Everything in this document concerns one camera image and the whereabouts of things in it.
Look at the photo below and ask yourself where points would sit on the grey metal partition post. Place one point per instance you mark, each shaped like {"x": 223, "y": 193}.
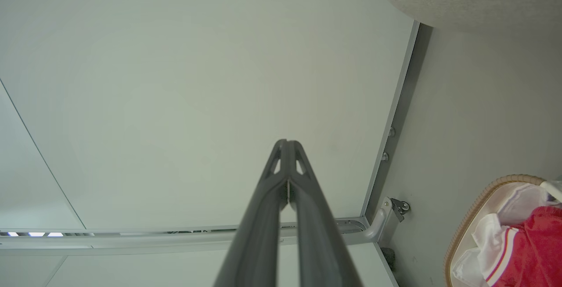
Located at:
{"x": 397, "y": 116}

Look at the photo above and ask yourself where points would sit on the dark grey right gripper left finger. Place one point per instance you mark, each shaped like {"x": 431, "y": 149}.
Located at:
{"x": 259, "y": 234}

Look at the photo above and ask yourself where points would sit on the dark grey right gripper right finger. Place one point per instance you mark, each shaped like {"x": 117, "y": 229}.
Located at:
{"x": 320, "y": 243}

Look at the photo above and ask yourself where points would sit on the white garment red striped trim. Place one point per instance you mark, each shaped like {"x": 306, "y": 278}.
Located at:
{"x": 487, "y": 234}

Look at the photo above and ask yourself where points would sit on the red garment with label tag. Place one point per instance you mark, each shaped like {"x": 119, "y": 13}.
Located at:
{"x": 535, "y": 252}

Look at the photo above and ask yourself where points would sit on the small grey caster wheel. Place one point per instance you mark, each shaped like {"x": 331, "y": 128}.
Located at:
{"x": 400, "y": 208}

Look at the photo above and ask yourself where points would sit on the wicker laundry basket white liner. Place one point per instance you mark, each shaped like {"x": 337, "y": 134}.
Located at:
{"x": 472, "y": 210}

